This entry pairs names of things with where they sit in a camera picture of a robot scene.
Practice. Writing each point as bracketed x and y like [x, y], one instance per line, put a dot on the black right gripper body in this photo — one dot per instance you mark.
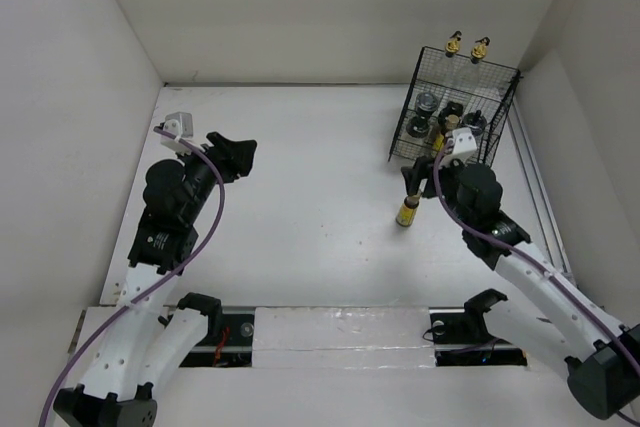
[449, 178]

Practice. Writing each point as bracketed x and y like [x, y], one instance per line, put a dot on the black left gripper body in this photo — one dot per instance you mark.
[201, 173]

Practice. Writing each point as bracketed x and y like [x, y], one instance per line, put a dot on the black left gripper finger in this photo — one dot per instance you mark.
[220, 143]
[240, 158]

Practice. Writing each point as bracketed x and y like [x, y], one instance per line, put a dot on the small yellow bottle cork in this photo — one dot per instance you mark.
[407, 211]
[445, 126]

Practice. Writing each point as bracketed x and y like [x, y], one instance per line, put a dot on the black-cap white powder jar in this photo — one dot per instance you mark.
[416, 130]

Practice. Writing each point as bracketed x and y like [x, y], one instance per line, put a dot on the black-lid beige spice jar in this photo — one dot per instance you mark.
[476, 122]

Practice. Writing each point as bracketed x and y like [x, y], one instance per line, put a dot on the small black-cap back jar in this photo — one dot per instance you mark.
[451, 108]

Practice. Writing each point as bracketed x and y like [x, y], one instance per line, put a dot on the grey-lid white powder shaker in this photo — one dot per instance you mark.
[426, 104]

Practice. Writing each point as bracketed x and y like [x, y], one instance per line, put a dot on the glass bottle with dark sauce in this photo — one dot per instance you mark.
[468, 77]

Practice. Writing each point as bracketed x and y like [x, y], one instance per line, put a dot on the clear glass bottle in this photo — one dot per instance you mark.
[441, 74]

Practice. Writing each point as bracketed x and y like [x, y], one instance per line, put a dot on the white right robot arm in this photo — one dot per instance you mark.
[596, 354]

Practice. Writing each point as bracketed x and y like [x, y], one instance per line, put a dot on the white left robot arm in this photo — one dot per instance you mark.
[139, 349]

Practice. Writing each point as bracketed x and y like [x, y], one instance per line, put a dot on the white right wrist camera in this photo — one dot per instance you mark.
[461, 146]

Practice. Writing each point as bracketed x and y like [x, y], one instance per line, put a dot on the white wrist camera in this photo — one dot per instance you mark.
[461, 146]
[175, 128]

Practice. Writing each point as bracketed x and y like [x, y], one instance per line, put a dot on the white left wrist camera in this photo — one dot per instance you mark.
[175, 128]

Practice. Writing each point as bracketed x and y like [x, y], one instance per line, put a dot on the black wire rack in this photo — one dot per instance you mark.
[493, 97]

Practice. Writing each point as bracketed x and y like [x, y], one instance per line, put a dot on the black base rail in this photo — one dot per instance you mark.
[350, 338]

